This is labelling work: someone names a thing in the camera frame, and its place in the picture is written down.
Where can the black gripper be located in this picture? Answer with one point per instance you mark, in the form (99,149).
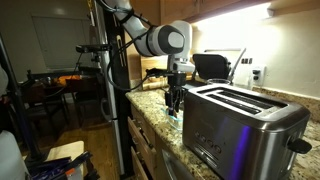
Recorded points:
(178,80)

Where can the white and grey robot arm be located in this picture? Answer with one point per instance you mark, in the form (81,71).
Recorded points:
(163,40)

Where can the stainless steel bread toaster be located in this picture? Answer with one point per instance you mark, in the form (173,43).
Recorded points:
(233,133)

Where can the clear glass food container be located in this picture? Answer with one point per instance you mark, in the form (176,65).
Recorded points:
(175,121)

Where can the light wooden cutting board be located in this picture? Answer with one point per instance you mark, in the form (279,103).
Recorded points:
(155,63)

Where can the wooden base cabinet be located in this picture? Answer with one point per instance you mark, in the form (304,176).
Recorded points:
(141,133)

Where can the black panini grill press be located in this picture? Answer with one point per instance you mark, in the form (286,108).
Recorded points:
(211,66)

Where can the wooden upper cabinets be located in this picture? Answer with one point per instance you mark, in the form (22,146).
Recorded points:
(186,8)

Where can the dark dining table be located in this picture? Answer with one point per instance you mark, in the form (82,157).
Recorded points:
(66,80)

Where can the light wooden stool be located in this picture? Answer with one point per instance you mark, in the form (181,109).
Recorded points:
(63,150)

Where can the white window blind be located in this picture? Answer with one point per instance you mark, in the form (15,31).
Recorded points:
(60,43)

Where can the dark blue black gear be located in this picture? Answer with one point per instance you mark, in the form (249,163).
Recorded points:
(56,166)

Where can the black tripod pole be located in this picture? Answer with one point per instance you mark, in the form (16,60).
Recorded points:
(20,110)

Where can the white rounded object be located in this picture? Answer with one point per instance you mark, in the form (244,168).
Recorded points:
(11,160)

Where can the small dark wall switch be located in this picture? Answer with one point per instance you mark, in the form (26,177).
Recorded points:
(246,61)

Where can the white wall power outlet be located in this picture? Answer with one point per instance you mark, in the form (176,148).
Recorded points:
(259,76)

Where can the black camera stand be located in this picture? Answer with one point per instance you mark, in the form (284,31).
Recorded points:
(96,60)

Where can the black stereo camera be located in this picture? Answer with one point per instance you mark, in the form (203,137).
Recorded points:
(93,48)

